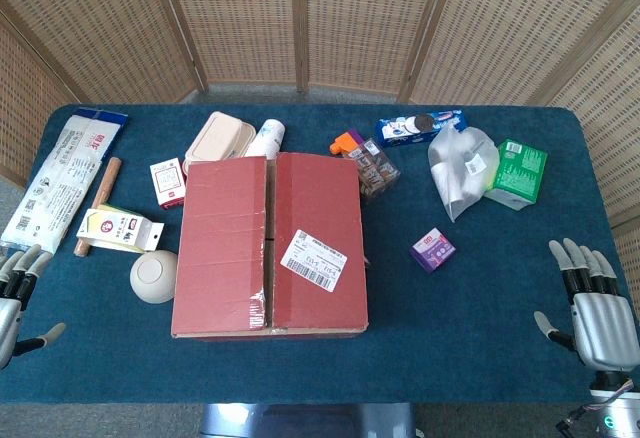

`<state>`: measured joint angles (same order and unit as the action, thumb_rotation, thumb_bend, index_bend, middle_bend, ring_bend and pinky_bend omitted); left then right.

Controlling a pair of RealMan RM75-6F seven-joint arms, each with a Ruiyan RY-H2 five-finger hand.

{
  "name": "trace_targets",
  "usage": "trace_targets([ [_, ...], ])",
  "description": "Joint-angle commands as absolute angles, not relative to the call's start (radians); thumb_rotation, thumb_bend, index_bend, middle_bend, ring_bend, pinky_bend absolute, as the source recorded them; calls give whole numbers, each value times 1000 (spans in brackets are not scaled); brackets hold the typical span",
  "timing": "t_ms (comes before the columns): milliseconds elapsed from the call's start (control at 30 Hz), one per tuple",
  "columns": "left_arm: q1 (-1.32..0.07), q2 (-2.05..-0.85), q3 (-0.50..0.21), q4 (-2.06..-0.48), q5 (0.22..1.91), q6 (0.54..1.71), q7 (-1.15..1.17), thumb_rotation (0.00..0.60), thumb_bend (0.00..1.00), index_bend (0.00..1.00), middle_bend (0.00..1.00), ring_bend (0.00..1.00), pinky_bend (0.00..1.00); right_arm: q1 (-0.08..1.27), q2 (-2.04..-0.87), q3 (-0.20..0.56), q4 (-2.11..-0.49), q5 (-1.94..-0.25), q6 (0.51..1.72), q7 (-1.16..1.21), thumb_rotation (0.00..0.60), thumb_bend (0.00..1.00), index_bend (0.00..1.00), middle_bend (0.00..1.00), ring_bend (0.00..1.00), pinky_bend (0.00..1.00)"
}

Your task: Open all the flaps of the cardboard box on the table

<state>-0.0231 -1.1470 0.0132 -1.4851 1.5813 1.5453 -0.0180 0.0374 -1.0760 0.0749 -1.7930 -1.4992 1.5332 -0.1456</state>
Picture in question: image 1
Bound long white noodle package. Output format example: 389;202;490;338
0;113;129;259

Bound clear bag of white cups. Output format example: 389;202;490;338
427;122;501;223

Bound dark robot base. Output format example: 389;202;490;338
199;401;417;438

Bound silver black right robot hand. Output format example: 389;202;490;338
533;237;640;373

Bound beige lunch box container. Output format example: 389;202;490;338
181;111;257;175

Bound blue cookie package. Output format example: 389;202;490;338
375;109;470;149

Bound dark blue table cloth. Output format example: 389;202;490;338
0;103;640;405

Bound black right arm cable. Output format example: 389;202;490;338
556;380;635;433

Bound green tissue pack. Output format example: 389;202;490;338
483;138;549;211

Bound small purple box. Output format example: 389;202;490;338
410;227;458;273

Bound small white red box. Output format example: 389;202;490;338
149;157;187;211

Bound beige round bowl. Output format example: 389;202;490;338
129;249;179;305

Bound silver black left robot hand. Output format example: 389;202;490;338
0;243;67;370

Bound white yellow hang-tab box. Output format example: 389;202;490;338
75;203;165;253

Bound red cardboard box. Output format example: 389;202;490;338
170;151;370;342

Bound wooden rolling pin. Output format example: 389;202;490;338
73;156;123;258

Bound wooden wicker folding screen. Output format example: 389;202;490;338
0;0;640;319

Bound clear brown snack pack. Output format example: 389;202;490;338
343;137;401;201

